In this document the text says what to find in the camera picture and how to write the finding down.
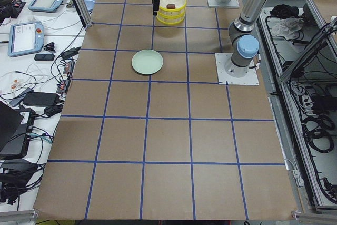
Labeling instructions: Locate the light green plate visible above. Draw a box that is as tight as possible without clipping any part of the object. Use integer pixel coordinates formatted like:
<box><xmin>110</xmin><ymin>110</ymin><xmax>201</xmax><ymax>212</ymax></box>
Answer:
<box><xmin>131</xmin><ymin>50</ymin><xmax>163</xmax><ymax>75</ymax></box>

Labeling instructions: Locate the dark red bun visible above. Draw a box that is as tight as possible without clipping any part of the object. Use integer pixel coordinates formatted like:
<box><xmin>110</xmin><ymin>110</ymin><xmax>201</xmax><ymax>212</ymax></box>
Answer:
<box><xmin>166</xmin><ymin>4</ymin><xmax>176</xmax><ymax>9</ymax></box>

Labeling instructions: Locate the white crumpled cloth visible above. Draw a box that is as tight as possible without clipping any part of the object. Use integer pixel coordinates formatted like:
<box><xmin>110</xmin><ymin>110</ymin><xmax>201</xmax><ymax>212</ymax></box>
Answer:
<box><xmin>270</xmin><ymin>17</ymin><xmax>304</xmax><ymax>40</ymax></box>

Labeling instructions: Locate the black laptop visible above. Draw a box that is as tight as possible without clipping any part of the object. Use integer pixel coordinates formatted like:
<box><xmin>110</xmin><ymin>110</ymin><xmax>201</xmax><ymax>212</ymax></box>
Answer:
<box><xmin>1</xmin><ymin>102</ymin><xmax>35</xmax><ymax>160</ymax></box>

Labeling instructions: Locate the blue plate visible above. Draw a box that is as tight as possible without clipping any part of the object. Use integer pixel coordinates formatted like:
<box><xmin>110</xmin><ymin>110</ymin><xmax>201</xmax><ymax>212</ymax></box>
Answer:
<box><xmin>84</xmin><ymin>0</ymin><xmax>96</xmax><ymax>13</ymax></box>

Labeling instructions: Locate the yellow steamer basket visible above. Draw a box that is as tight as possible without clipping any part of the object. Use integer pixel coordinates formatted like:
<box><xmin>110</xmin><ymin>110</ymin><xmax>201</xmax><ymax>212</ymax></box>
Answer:
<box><xmin>156</xmin><ymin>13</ymin><xmax>185</xmax><ymax>25</ymax></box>
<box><xmin>158</xmin><ymin>0</ymin><xmax>187</xmax><ymax>17</ymax></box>

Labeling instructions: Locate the near teach pendant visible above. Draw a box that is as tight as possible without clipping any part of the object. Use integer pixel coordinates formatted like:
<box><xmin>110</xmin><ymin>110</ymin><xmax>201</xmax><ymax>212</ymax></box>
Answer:
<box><xmin>8</xmin><ymin>22</ymin><xmax>44</xmax><ymax>57</ymax></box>

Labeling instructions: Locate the black power brick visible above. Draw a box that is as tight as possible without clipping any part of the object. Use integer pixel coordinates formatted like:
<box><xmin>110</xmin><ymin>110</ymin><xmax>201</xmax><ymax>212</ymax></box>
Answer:
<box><xmin>23</xmin><ymin>92</ymin><xmax>59</xmax><ymax>107</ymax></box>

